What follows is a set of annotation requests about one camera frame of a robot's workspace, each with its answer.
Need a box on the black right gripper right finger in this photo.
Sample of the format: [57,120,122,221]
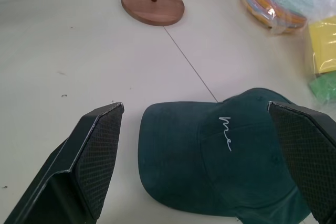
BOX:
[266,100,336,224]

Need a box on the dark green baseball cap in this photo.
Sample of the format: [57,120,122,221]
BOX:
[137,87,313,224]

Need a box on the green bagged block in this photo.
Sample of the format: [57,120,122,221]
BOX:
[307,71,336,109]

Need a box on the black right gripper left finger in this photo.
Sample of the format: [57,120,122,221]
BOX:
[0,101,125,224]

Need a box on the yellow bagged block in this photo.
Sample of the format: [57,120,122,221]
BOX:
[304,15,336,77]

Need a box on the bagged stack of colourful plates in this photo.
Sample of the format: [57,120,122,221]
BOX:
[235,0,336,36]

